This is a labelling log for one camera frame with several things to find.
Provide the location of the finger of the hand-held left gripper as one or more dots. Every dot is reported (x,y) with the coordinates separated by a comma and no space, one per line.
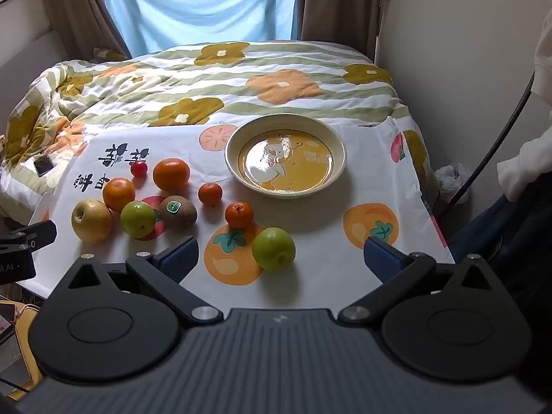
(42,233)

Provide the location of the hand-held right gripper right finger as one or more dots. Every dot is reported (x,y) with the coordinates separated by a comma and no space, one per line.
(381,258)

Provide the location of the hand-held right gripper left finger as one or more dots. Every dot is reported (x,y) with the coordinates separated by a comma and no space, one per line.
(179,256)

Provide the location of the brown kiwi with green sticker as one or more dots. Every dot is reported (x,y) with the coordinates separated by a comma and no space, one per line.
(179,213)

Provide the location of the yellow apple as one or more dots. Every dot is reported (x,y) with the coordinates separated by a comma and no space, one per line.
(92,221)

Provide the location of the green apple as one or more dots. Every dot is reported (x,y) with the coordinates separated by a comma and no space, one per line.
(138,220)
(274,249)

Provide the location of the small tangerine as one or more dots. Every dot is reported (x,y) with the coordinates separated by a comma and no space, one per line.
(238,215)
(210,193)

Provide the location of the cream bowl with duck print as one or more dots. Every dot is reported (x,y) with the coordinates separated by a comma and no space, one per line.
(285,157)

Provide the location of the black phone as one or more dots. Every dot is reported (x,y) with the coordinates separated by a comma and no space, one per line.
(43,165)

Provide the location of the white persimmon print cloth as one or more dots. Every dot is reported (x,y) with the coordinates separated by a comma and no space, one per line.
(315,233)

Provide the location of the large orange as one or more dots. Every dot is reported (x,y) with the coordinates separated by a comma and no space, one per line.
(171,174)

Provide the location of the medium orange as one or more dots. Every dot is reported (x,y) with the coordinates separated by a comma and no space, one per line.
(118,194)

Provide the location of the red cherry tomato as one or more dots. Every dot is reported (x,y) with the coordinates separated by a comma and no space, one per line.
(138,168)

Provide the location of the clear plastic bag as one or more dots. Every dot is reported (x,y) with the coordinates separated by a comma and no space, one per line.
(453,181)

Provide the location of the dark blue cloth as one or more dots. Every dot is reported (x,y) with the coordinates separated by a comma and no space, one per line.
(496,228)

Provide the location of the white garment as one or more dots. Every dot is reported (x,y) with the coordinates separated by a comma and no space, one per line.
(526,164)

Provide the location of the grey padded headboard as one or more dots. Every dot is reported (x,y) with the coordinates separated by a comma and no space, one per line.
(26,60)

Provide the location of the floral striped blanket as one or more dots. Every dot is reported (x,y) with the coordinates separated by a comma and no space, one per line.
(194,82)

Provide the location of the brown curtain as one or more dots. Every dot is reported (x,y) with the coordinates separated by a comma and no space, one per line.
(340,4)
(82,4)

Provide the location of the blue window sheet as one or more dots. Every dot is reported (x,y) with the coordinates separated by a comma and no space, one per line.
(198,4)

